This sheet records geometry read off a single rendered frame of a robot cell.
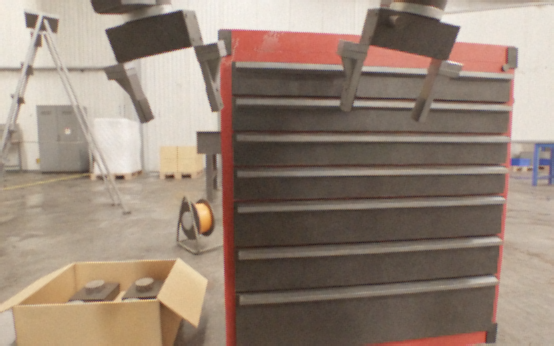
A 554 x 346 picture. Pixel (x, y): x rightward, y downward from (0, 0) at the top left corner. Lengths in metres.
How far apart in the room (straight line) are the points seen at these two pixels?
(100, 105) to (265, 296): 9.19
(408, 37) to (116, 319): 1.01
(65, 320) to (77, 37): 9.61
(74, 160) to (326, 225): 8.89
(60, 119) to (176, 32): 9.09
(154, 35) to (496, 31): 3.15
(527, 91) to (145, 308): 3.26
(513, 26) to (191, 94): 7.51
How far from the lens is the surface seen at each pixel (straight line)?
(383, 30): 0.46
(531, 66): 3.40
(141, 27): 0.49
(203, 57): 0.46
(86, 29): 10.30
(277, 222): 0.63
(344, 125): 0.65
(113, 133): 7.06
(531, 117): 3.34
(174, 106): 8.93
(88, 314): 1.06
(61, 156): 9.49
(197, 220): 1.92
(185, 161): 6.66
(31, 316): 1.13
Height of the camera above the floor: 0.69
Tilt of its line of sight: 5 degrees down
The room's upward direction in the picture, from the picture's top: straight up
